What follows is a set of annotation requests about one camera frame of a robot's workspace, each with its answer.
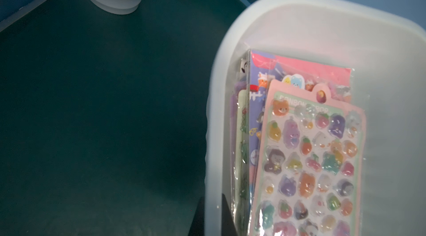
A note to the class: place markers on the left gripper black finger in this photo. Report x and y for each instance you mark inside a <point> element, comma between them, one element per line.
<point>227,224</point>

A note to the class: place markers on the pink bonbon drop sticker sheet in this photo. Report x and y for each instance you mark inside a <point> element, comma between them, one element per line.
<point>308,178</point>

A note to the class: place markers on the pink blue cat sticker sheet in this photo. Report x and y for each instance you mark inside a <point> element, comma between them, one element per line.
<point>263,68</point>

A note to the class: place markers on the white plastic storage box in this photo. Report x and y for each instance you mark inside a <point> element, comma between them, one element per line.
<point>388,55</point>

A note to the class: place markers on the pale green sticker sheet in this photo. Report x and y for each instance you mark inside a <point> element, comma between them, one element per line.
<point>240,166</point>

